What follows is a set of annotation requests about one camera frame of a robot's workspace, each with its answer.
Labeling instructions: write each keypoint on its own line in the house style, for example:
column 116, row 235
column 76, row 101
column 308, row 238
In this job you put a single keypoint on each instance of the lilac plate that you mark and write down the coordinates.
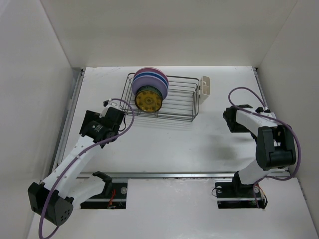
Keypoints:
column 150, row 81

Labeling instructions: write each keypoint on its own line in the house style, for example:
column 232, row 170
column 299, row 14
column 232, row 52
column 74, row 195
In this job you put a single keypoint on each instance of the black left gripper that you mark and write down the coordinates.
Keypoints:
column 91, row 116

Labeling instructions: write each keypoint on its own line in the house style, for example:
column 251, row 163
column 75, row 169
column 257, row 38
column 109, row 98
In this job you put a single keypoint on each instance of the pink plate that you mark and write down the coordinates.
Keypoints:
column 153, row 70

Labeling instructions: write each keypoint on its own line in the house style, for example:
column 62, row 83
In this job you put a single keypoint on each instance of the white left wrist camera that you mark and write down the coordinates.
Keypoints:
column 108, row 104

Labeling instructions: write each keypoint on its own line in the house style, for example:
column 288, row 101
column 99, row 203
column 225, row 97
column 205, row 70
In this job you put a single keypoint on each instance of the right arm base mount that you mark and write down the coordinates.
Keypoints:
column 248, row 197

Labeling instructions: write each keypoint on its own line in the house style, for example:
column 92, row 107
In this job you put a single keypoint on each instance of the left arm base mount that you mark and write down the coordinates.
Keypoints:
column 110, row 199

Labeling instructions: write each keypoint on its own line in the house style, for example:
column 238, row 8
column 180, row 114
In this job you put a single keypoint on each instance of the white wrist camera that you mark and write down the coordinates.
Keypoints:
column 265, row 112
column 108, row 104

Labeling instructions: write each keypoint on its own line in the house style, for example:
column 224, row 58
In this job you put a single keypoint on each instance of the yellow patterned plate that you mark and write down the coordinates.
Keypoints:
column 148, row 101

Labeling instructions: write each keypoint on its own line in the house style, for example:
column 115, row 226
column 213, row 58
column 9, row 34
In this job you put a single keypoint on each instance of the white cutlery holder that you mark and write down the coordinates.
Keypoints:
column 204, row 89

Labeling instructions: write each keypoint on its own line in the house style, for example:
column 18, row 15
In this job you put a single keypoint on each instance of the aluminium front rail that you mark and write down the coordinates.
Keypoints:
column 169, row 175

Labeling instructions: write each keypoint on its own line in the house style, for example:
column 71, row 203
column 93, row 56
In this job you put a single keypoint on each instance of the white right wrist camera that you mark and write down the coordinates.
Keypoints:
column 265, row 112

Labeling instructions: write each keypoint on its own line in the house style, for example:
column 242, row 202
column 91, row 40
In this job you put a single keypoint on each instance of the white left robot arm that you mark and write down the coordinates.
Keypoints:
column 58, row 192

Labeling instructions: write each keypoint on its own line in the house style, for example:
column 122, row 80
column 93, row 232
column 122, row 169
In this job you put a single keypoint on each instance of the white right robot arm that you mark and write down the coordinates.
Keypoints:
column 275, row 147

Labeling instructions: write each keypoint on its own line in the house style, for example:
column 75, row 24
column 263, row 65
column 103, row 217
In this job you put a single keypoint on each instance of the wire dish rack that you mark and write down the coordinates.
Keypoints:
column 181, row 103

